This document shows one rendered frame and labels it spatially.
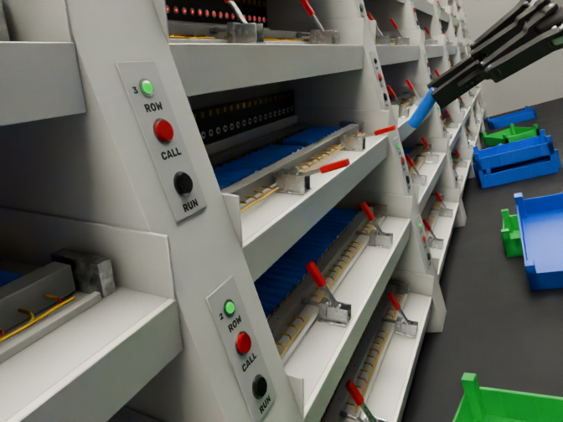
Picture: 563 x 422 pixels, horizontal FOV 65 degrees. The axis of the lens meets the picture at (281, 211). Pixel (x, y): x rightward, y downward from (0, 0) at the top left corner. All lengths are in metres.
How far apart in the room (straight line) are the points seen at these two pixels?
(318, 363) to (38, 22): 0.43
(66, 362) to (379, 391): 0.58
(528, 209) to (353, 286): 0.83
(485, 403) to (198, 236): 0.62
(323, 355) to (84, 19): 0.42
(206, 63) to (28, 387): 0.30
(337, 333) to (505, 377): 0.43
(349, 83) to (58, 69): 0.72
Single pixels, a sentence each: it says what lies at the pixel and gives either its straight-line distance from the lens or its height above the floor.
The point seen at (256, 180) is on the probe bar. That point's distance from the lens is 0.54.
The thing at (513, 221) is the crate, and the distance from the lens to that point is 1.58.
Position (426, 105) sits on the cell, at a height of 0.52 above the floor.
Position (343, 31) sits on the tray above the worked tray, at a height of 0.69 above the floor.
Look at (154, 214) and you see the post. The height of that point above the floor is 0.53.
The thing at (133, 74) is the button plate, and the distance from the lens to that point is 0.36.
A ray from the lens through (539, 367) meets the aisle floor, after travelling 0.97.
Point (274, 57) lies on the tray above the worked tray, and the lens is 0.57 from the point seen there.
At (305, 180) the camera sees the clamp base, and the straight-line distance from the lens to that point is 0.57.
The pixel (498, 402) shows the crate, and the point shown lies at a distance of 0.85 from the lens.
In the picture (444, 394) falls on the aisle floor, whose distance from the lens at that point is 0.93.
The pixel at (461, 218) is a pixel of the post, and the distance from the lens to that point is 1.72.
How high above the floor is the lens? 0.56
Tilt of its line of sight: 11 degrees down
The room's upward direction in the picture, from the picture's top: 18 degrees counter-clockwise
